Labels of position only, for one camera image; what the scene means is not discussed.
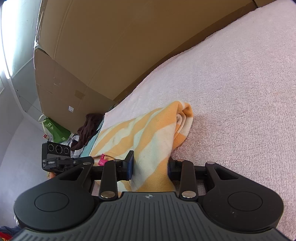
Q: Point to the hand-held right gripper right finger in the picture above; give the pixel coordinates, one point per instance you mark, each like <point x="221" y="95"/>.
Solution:
<point x="175" y="169"/>

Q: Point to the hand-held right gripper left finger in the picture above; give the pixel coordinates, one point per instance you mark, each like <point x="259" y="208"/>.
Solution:
<point x="130" y="166"/>

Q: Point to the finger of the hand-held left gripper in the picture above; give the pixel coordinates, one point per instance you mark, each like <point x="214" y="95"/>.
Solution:
<point x="76" y="161"/>

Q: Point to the orange white striped shirt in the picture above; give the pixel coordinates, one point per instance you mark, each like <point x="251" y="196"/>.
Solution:
<point x="150" y="139"/>

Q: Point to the grey striped cloth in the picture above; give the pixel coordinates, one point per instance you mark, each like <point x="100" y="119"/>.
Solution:
<point x="77" y="150"/>

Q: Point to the green paper bag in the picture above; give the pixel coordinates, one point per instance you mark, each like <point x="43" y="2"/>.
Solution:
<point x="57" y="131"/>

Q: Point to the teal cloth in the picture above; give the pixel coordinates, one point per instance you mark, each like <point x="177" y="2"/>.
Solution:
<point x="91" y="144"/>

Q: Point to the orange cloth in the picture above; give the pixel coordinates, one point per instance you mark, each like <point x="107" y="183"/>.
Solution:
<point x="52" y="175"/>

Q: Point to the dark brown cloth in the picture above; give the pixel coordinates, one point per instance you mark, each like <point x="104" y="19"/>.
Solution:
<point x="89" y="127"/>

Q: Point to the small white label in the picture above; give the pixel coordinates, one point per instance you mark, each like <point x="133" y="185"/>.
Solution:
<point x="71" y="109"/>

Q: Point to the taped cardboard box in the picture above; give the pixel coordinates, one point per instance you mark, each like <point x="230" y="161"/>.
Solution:
<point x="60" y="92"/>

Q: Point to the pink terry towel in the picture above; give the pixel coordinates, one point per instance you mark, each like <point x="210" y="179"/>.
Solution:
<point x="231" y="92"/>

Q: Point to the large cardboard box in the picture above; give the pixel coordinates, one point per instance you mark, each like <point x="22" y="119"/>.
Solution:
<point x="115" y="41"/>

